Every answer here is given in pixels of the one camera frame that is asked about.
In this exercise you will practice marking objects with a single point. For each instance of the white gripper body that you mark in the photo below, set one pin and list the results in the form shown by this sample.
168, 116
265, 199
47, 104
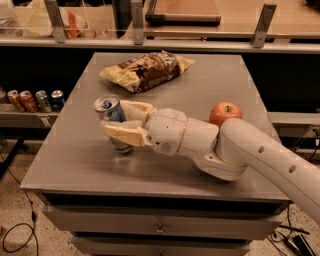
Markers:
166, 128

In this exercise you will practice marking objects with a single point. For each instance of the upper drawer with knob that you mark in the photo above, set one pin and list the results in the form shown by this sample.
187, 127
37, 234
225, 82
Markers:
162, 222

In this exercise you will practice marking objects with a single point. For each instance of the orange white plastic bag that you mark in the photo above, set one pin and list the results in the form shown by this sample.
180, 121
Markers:
51, 19

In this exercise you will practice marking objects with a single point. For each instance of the brown yellow chip bag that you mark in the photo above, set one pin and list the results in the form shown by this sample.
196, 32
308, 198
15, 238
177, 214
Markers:
147, 71

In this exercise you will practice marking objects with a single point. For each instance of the wooden framed board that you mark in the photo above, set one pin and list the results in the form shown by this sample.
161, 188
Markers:
198, 11

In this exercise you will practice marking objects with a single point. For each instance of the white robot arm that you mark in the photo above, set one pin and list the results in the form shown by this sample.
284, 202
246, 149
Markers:
224, 151

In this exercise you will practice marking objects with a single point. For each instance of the green silver soda can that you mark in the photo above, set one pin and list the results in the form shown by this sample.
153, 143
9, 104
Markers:
43, 101

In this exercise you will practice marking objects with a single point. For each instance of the red apple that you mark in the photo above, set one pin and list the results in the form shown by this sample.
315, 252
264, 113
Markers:
223, 111

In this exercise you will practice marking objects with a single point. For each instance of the lower drawer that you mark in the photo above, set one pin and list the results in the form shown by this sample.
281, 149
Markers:
114, 246

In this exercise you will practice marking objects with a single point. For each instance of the red soda can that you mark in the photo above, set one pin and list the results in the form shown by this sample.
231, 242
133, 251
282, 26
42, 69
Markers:
28, 101

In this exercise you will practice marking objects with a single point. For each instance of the dark blue soda can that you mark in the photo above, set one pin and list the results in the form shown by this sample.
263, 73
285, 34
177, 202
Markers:
58, 100

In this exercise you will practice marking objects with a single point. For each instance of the orange soda can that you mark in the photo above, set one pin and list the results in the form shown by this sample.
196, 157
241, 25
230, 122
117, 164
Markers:
14, 98

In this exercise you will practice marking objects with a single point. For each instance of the grey drawer cabinet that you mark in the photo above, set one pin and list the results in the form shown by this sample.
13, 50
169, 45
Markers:
78, 166

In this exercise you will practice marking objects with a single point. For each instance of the black power strip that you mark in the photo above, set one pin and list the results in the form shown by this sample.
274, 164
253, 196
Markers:
299, 246

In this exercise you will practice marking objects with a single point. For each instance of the blue silver redbull can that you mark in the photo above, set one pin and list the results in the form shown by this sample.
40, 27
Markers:
108, 108

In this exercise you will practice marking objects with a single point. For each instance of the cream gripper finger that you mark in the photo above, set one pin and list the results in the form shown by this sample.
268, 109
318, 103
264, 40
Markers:
134, 110
129, 132

